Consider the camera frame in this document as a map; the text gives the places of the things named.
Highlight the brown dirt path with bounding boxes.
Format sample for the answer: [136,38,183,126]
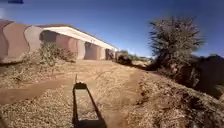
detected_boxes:
[0,59,161,128]

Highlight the red brick building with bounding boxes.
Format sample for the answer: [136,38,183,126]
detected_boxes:
[0,19,119,64]

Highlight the dark bush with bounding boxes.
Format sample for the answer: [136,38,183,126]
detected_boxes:
[115,50,134,66]

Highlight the dry grass ground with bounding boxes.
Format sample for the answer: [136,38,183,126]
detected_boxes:
[128,69,224,128]

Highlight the bare tree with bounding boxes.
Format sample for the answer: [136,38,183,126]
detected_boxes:
[148,16,205,69]

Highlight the dark hedge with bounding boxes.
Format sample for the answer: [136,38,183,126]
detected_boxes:
[156,54,224,100]

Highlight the dry bush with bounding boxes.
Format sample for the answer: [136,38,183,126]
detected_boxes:
[23,43,77,67]

